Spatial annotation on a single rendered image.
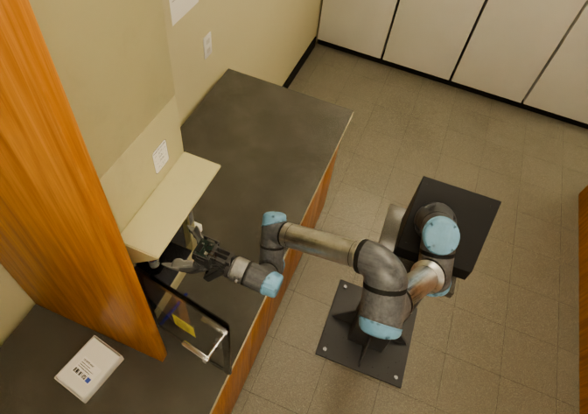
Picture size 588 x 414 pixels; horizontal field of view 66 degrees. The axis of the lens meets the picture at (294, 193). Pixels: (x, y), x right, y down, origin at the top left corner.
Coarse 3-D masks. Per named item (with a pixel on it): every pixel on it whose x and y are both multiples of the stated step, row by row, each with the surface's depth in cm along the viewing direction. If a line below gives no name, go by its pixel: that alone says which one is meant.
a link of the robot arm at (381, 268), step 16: (272, 224) 138; (288, 224) 137; (272, 240) 138; (288, 240) 134; (304, 240) 130; (320, 240) 127; (336, 240) 125; (352, 240) 124; (368, 240) 122; (320, 256) 129; (336, 256) 124; (352, 256) 120; (368, 256) 117; (384, 256) 116; (368, 272) 117; (384, 272) 114; (400, 272) 115; (384, 288) 114; (400, 288) 115
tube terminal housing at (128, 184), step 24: (168, 120) 111; (144, 144) 105; (168, 144) 116; (120, 168) 98; (144, 168) 108; (168, 168) 121; (120, 192) 102; (144, 192) 113; (120, 216) 106; (192, 240) 160
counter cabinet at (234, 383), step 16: (320, 192) 245; (320, 208) 280; (304, 224) 229; (288, 256) 211; (288, 272) 235; (272, 304) 218; (256, 320) 187; (256, 336) 205; (256, 352) 228; (240, 368) 191; (240, 384) 210; (224, 400) 180
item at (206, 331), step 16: (144, 272) 116; (144, 288) 124; (160, 288) 116; (160, 304) 127; (176, 304) 118; (192, 304) 112; (160, 320) 140; (192, 320) 120; (208, 320) 112; (176, 336) 143; (192, 336) 132; (208, 336) 122; (224, 336) 114; (208, 352) 134; (224, 352) 125; (224, 368) 138
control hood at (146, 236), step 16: (192, 160) 124; (176, 176) 120; (192, 176) 121; (208, 176) 121; (160, 192) 117; (176, 192) 117; (192, 192) 118; (144, 208) 113; (160, 208) 114; (176, 208) 114; (128, 224) 110; (144, 224) 110; (160, 224) 111; (176, 224) 111; (128, 240) 107; (144, 240) 108; (160, 240) 108; (144, 256) 108
